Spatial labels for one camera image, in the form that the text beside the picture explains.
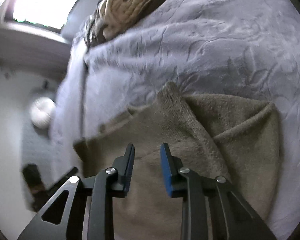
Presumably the beige cable knit garment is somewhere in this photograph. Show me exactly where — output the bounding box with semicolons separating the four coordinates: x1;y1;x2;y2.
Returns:
82;0;166;48

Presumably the brown knit sweater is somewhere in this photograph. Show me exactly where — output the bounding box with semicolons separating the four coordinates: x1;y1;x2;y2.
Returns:
74;82;280;239

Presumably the lavender embossed bedspread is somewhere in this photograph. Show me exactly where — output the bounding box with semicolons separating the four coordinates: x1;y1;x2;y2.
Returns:
50;0;300;239

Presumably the window with bright light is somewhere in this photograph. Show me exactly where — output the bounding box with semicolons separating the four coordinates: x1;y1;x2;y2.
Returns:
5;0;77;33

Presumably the white round pleated cushion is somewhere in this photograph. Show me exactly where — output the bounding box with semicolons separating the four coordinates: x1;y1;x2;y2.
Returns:
29;96;56;129

